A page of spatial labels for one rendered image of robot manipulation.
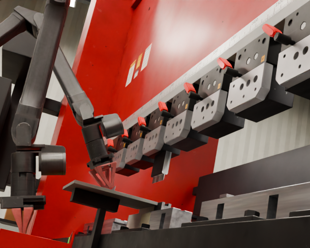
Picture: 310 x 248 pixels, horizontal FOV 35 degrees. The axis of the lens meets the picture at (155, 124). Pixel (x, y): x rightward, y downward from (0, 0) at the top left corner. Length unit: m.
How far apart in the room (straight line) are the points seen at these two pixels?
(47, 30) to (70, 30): 8.19
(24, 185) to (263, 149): 8.58
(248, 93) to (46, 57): 0.50
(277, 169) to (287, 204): 1.06
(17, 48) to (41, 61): 1.45
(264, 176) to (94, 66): 1.08
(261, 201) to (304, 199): 0.13
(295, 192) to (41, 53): 0.70
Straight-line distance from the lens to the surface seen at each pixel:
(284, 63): 1.01
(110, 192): 1.46
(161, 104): 1.54
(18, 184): 1.17
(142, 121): 1.71
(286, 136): 9.88
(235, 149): 9.37
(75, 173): 2.41
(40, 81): 1.23
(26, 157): 1.18
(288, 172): 1.88
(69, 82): 1.62
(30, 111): 1.20
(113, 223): 1.87
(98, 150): 1.52
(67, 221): 2.38
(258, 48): 1.14
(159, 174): 1.58
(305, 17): 1.01
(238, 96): 1.13
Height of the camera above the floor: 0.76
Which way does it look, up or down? 18 degrees up
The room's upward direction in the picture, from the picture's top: 12 degrees clockwise
